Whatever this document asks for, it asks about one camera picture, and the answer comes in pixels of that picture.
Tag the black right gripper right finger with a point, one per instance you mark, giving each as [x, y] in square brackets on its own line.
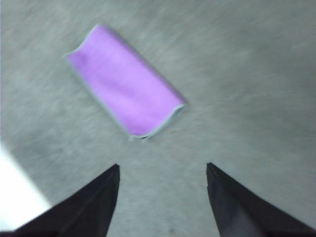
[237, 212]

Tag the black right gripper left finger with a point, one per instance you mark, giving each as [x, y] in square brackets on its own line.
[89, 209]

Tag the purple towel with grey hem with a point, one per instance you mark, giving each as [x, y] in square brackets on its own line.
[123, 84]

